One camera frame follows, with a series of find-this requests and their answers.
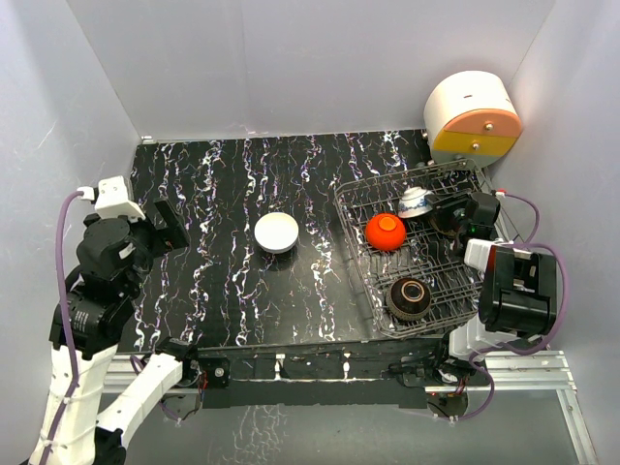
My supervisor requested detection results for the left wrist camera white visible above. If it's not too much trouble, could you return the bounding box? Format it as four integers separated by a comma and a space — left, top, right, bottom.
77, 175, 146, 223

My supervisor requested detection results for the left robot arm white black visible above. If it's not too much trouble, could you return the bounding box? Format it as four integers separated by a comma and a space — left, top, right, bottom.
27, 198, 201, 464

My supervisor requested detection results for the blue white patterned bowl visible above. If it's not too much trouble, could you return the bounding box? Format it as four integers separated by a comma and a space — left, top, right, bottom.
397, 187, 432, 219

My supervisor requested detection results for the round drawer cabinet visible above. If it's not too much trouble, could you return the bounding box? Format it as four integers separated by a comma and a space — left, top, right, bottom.
423, 71, 522, 168

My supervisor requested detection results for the black glossy bowl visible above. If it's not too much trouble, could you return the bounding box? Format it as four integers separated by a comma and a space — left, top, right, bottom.
428, 216, 456, 237

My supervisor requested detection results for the red bowl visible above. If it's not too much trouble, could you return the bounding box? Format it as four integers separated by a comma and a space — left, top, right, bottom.
365, 213, 407, 252

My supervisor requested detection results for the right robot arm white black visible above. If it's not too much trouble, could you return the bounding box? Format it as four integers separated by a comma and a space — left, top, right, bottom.
398, 188, 564, 390

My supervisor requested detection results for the aluminium frame rail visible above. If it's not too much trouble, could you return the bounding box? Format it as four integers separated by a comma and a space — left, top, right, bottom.
104, 351, 599, 464

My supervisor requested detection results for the wire dish rack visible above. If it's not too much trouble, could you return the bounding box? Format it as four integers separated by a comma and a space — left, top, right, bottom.
334, 160, 491, 339

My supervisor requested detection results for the brown beige bowl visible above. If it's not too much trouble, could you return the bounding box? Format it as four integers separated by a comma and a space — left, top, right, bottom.
386, 277, 431, 323

